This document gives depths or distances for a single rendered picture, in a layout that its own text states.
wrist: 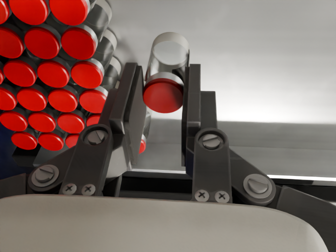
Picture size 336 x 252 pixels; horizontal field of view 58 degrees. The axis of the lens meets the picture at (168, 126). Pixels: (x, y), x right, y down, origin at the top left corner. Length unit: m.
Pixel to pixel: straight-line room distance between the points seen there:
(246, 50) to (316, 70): 0.06
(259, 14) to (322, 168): 0.16
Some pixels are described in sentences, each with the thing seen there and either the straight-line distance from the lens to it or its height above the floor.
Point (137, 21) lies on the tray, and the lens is 0.23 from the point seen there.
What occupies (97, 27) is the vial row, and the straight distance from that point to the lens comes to 0.20.
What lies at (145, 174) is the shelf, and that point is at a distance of 0.36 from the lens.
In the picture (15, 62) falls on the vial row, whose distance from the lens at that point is 0.22.
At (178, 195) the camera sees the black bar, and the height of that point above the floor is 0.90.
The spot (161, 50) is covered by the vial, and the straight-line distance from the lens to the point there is 0.16.
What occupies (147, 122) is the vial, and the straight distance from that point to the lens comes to 0.25.
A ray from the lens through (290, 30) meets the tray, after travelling 0.24.
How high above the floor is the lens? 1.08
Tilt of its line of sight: 44 degrees down
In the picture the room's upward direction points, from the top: 174 degrees counter-clockwise
